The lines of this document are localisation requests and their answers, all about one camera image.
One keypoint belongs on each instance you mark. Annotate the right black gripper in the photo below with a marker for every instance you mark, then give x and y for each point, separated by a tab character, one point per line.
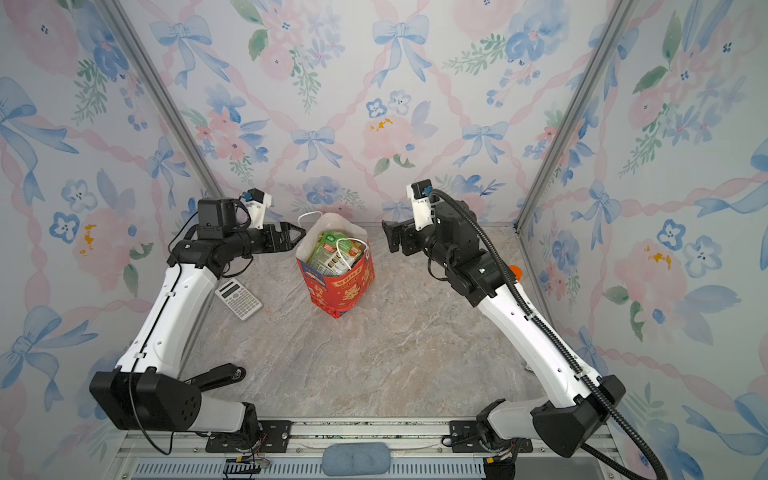
394	232

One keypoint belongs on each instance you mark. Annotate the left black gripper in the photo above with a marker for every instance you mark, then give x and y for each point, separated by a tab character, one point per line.
288	244

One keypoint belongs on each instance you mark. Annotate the green snack bag barcode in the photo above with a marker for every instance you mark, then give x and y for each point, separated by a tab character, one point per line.
335	254

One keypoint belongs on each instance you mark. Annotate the red paper gift bag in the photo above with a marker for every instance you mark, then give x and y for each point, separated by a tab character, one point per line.
334	295

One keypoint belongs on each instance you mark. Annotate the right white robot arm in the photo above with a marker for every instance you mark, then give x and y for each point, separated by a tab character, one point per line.
578	400

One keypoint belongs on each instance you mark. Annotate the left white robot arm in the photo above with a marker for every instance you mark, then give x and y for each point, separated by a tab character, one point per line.
144	391

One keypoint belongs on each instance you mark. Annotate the white scientific calculator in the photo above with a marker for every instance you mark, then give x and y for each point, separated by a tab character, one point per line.
238	299

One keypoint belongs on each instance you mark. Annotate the orange pill bottle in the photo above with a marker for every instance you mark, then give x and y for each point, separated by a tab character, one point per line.
517	272

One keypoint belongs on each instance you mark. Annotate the grey blue foam pad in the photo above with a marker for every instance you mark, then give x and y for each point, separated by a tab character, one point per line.
356	459

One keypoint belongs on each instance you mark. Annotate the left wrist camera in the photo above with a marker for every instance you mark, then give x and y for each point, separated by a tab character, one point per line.
216	218

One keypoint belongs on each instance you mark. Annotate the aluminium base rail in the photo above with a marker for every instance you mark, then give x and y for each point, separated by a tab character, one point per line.
293	449

